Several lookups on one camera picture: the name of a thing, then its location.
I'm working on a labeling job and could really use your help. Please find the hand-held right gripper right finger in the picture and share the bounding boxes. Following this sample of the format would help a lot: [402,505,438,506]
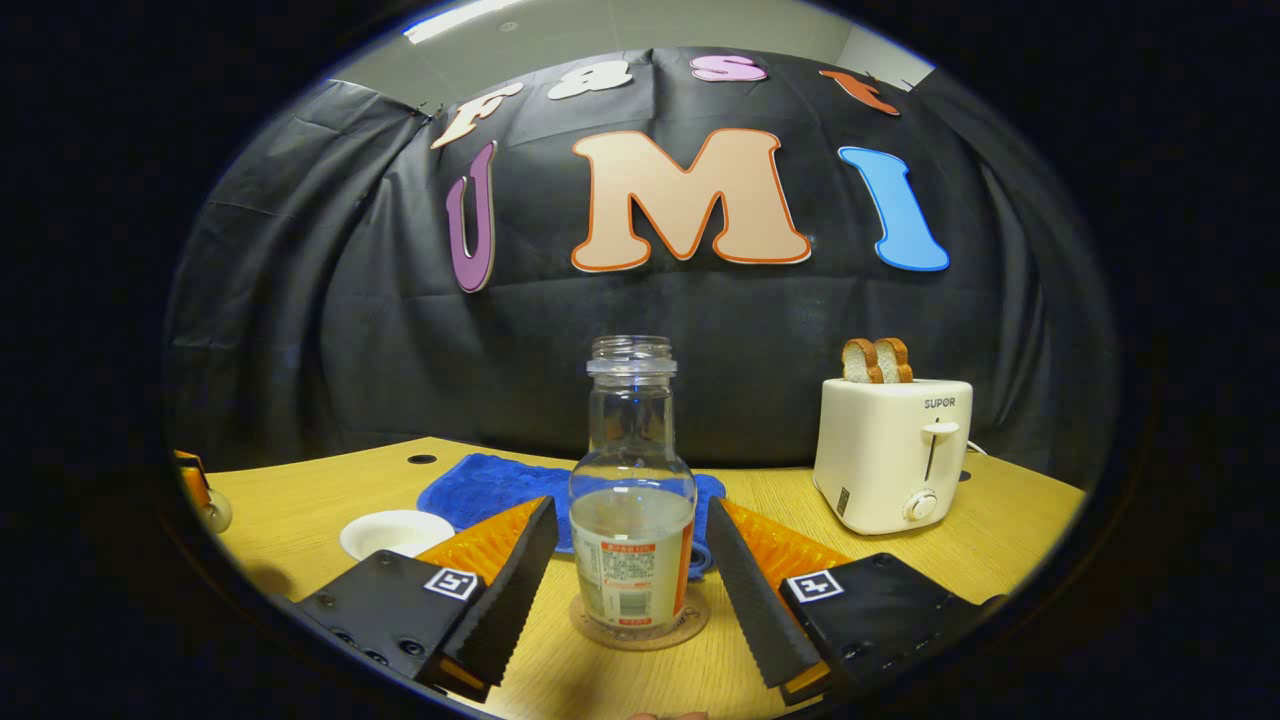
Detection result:
[705,496,1006,706]

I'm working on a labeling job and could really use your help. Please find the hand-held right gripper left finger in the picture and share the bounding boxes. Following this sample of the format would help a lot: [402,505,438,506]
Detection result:
[290,495,561,703]

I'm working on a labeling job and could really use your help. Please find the round cork coaster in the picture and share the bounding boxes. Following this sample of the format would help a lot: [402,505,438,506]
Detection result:
[569,585,712,652]

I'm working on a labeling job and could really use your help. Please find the cream teacup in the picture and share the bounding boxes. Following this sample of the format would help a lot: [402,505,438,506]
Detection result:
[339,509,457,561]

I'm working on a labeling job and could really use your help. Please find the clear water bottle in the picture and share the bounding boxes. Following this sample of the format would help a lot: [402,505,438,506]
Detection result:
[569,335,698,639]

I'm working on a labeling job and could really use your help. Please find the blue towel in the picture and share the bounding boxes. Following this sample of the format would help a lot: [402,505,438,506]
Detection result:
[417,453,728,579]

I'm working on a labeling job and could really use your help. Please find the white toaster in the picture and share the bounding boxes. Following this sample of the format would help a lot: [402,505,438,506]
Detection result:
[812,377,974,536]

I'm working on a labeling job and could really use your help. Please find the black backdrop cloth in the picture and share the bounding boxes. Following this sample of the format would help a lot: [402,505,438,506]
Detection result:
[165,45,1116,491]

